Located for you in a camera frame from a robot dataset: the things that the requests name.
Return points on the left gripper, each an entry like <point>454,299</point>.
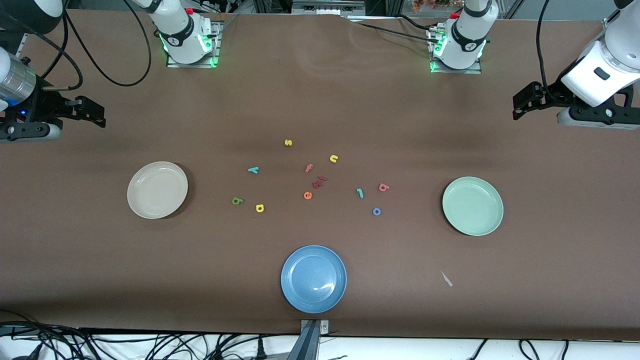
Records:
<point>553,94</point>

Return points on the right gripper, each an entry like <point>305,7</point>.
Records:
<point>41,107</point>

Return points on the green letter b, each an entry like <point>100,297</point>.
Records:
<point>237,201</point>

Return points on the teal letter y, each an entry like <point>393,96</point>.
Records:
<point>253,170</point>

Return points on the pink letter b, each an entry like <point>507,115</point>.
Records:
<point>384,187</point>

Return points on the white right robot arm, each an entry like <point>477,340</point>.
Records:
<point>180,35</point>

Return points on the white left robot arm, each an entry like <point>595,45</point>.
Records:
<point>467,37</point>

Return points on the beige brown plate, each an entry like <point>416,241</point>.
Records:
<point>157,190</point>

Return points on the light green plate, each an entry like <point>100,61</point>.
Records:
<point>472,206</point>

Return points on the orange dried flowers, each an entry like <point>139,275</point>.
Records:
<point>425,5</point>

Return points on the white tape scrap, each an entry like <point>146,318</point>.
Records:
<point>446,279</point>

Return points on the brown table cover sheet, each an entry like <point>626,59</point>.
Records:
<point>320,100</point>

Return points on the silver metal box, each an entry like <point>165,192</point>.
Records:
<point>327,7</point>

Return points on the blue plate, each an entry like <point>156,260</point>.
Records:
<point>313,279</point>

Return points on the black power plug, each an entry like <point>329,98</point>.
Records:
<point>260,350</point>

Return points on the aluminium frame rail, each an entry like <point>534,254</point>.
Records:
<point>22,46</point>
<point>607,24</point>

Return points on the metal mounting bracket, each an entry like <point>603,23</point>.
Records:
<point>312,335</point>

